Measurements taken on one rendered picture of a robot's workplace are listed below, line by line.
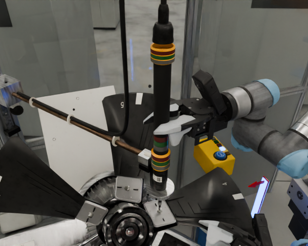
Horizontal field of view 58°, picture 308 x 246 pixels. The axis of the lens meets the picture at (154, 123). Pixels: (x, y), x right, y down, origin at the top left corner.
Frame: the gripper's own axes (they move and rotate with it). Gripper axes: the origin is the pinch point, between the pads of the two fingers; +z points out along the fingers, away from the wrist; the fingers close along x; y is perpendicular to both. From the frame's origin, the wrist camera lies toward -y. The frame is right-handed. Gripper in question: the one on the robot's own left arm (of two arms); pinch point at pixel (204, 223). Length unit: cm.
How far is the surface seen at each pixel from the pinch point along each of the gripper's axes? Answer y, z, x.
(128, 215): 12.0, 14.9, -8.1
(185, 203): -2.3, 7.0, -1.0
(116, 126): -4.4, 29.6, -18.3
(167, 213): 3.1, 9.3, -1.5
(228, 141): -94, 22, 58
